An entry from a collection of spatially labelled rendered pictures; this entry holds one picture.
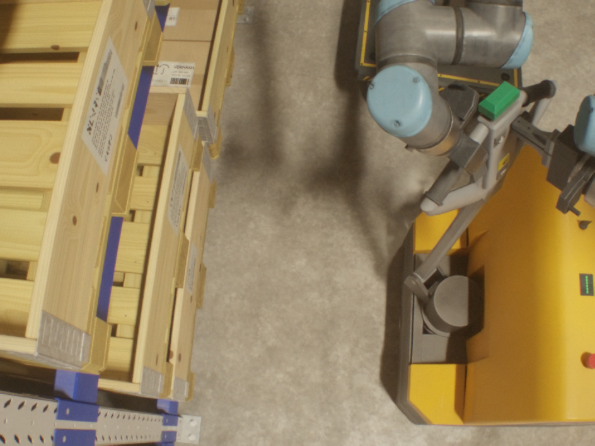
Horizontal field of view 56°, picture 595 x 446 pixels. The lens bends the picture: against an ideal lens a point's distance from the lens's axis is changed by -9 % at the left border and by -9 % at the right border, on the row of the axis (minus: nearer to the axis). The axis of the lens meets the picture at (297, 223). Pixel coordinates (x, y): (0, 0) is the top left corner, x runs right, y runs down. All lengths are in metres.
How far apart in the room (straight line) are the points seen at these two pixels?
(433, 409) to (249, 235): 1.02
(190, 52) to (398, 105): 1.55
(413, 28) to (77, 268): 0.65
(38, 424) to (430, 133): 0.80
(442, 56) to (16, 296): 0.83
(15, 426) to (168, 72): 1.56
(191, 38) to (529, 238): 1.41
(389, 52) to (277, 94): 1.89
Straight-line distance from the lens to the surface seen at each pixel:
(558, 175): 1.16
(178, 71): 2.26
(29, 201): 1.34
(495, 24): 0.91
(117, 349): 1.64
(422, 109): 0.82
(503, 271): 1.82
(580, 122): 1.01
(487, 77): 2.52
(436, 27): 0.89
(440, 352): 2.10
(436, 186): 1.12
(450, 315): 1.97
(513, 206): 1.83
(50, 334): 0.93
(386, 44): 0.88
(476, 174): 1.19
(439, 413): 2.02
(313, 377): 2.33
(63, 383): 1.23
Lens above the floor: 2.32
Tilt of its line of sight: 71 degrees down
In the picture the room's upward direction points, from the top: 1 degrees counter-clockwise
